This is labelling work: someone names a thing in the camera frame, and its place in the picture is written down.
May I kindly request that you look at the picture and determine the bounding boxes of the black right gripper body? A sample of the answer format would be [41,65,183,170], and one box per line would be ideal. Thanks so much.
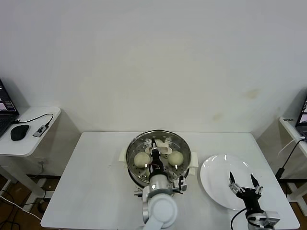
[236,186,264,213]

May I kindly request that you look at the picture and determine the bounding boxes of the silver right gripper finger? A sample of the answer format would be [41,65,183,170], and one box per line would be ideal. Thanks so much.
[229,171,245,194]
[250,173,263,194]

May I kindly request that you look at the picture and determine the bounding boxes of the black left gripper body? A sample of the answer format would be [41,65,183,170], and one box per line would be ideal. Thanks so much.
[150,154,166,178]

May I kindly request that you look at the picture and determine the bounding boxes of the glass lid with cream handle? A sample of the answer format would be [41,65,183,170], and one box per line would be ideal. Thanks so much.
[126,130,191,178]

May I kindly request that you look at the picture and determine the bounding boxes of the stainless steel steamer basket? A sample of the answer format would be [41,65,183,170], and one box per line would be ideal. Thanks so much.
[118,129,199,189]

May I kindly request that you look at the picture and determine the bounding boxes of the white round plate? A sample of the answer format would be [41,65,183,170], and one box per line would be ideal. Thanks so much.
[199,154,262,211]

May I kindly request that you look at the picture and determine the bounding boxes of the white electric cooker base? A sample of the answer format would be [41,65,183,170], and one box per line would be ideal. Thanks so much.
[119,160,196,192]

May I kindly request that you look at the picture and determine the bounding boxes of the black laptop beside label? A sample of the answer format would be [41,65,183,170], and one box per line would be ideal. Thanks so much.
[295,92,307,142]

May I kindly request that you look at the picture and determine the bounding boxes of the grey usb hub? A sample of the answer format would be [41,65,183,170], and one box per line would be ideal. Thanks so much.
[32,124,48,138]

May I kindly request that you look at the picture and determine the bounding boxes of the white side table with mouse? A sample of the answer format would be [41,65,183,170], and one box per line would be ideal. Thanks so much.
[0,106,81,199]

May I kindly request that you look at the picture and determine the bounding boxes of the black computer mouse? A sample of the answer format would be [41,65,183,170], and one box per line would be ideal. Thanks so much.
[10,124,30,141]

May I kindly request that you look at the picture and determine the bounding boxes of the black laptop beside mouse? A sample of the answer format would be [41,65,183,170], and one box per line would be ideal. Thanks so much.
[0,78,20,138]

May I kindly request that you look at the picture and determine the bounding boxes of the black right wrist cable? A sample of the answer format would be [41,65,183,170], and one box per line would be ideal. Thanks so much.
[231,207,248,230]

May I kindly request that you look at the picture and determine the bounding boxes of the black cable with adapter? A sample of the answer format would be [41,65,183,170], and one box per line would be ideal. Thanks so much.
[275,138,307,179]

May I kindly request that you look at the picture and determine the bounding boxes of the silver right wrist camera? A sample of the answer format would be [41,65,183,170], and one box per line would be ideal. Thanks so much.
[254,210,281,228]

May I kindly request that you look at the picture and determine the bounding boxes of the white laptop cable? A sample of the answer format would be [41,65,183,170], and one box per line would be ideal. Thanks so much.
[277,136,306,155]

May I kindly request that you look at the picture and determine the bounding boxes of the black usb cable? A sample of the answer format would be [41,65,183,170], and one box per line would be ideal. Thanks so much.
[11,113,54,127]

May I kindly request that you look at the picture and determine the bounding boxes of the white floor cable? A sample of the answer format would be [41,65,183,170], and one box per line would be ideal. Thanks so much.
[0,195,43,220]

